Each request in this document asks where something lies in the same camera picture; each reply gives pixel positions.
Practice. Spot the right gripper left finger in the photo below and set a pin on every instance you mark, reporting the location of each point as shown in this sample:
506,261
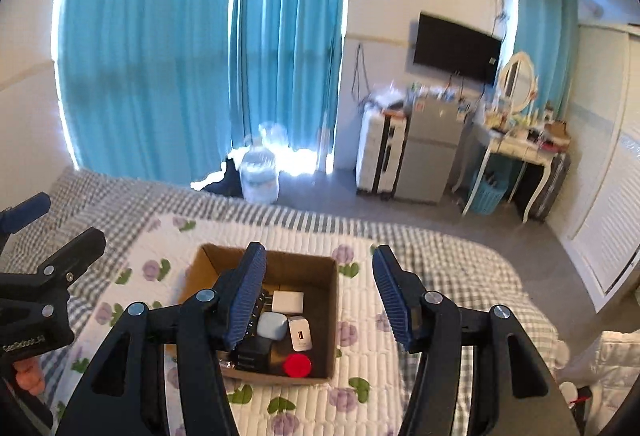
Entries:
122,391

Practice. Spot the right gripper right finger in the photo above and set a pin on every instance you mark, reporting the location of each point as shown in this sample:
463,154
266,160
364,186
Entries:
513,391

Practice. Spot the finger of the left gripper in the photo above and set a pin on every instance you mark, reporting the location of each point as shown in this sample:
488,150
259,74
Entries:
15,218
71,261

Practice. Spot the dark grey rectangular box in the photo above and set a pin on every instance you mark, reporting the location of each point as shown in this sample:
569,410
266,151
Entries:
252,354

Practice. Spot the light blue earbud case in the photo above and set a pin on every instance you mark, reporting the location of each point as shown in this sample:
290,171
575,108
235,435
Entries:
272,325

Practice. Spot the white rectangular box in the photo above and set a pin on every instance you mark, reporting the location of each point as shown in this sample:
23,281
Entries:
287,302

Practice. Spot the black remote control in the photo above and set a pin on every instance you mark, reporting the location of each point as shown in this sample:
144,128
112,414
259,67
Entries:
263,303

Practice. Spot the person's left hand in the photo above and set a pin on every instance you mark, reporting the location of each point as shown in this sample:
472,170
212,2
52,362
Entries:
29,376

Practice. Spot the floral quilted bedspread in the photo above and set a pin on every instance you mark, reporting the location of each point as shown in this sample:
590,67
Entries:
165,265

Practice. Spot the white plastic bag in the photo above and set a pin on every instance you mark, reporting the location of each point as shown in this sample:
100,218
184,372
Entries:
608,367

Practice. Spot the white rounded gadget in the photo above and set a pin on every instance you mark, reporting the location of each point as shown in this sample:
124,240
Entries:
226,360

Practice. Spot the grey checked blanket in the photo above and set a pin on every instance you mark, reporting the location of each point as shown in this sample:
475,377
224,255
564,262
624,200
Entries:
471,275

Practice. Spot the red round lid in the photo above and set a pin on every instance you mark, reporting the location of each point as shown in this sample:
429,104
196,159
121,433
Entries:
297,365

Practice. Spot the brown cardboard box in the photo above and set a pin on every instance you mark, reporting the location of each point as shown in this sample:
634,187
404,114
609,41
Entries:
314,276

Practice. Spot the white charger adapter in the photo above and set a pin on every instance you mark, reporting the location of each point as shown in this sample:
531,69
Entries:
299,328

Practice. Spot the white louvered wardrobe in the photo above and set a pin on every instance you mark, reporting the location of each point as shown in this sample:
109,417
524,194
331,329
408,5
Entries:
596,214

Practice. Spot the teal laundry basket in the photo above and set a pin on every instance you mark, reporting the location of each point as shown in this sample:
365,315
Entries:
489,194

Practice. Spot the clear water jug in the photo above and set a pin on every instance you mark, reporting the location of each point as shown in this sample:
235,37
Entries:
259,169

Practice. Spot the large blue curtain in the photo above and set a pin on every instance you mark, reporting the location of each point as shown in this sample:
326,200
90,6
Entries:
164,90

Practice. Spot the white dressing table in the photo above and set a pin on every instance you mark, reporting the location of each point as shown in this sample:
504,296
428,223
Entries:
494,143

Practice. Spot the silver mini fridge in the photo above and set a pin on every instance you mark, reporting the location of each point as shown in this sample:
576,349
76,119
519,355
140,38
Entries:
432,139

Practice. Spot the white suitcase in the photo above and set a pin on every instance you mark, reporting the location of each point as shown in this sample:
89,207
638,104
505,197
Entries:
379,151

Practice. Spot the oval vanity mirror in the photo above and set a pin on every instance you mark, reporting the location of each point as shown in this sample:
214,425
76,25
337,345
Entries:
517,82

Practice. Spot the small blue curtain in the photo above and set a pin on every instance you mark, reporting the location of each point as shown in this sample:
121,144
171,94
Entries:
548,32

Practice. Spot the black wall television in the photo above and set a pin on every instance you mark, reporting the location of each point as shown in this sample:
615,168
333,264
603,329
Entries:
456,49

